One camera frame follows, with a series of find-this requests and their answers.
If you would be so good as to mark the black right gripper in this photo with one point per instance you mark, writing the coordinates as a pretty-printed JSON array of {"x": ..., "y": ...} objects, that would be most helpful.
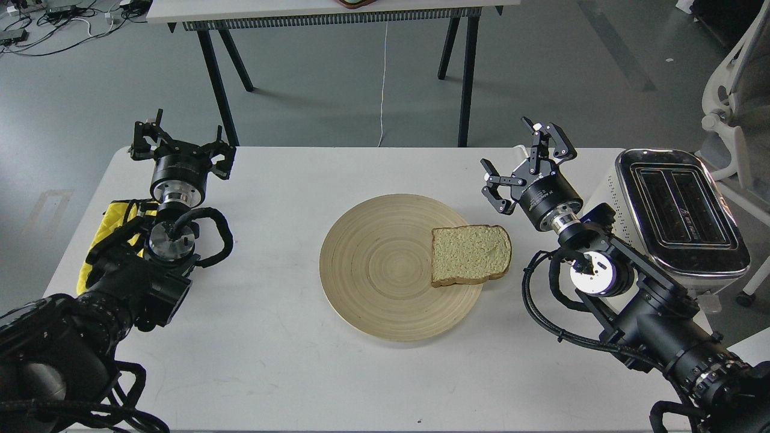
[{"x": 538, "y": 187}]

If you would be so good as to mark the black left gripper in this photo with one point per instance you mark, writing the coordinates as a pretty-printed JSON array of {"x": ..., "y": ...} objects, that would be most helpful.
[{"x": 181, "y": 172}]

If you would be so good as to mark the slice of bread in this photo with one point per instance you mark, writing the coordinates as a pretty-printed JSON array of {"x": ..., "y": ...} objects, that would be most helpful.
[{"x": 469, "y": 254}]

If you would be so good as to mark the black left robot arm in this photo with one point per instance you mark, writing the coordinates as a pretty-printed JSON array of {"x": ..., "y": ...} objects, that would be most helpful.
[{"x": 58, "y": 354}]

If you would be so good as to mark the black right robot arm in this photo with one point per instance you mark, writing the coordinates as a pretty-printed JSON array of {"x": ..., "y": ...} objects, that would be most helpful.
[{"x": 647, "y": 317}]

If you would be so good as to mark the white chrome toaster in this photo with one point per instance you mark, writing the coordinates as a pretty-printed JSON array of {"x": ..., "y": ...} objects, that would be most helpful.
[{"x": 668, "y": 207}]

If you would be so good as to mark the yellow cloth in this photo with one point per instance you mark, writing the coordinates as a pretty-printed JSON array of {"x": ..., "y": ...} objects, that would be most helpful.
[{"x": 117, "y": 214}]

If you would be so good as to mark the white background table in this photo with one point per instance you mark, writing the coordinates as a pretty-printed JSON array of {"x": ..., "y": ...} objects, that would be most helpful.
[{"x": 204, "y": 17}]

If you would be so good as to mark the round wooden plate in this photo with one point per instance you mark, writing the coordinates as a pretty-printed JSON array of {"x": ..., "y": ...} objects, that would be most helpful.
[{"x": 375, "y": 266}]

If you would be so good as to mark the white office chair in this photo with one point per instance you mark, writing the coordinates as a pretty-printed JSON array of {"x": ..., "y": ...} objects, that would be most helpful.
[{"x": 735, "y": 107}]

